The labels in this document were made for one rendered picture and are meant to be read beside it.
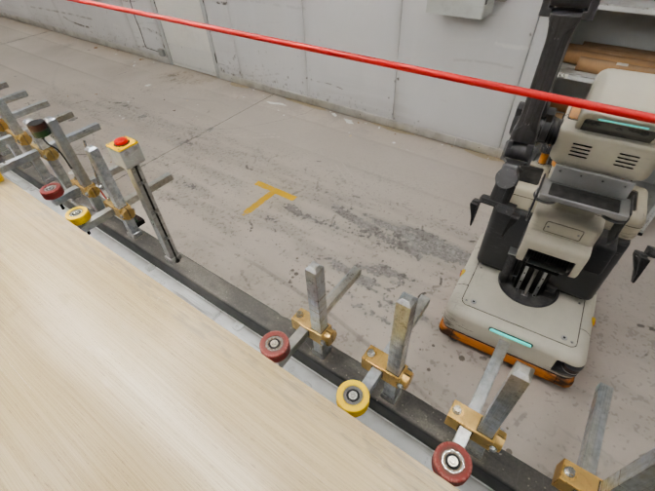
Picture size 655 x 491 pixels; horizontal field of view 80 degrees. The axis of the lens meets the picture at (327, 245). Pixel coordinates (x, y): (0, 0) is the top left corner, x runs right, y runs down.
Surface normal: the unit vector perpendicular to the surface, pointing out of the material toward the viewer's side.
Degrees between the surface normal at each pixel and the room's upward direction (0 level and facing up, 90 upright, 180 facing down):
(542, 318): 0
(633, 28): 90
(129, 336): 0
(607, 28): 90
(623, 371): 0
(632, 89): 42
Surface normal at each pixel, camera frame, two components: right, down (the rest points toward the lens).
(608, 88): -0.38, -0.12
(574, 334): -0.04, -0.72
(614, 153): -0.51, 0.70
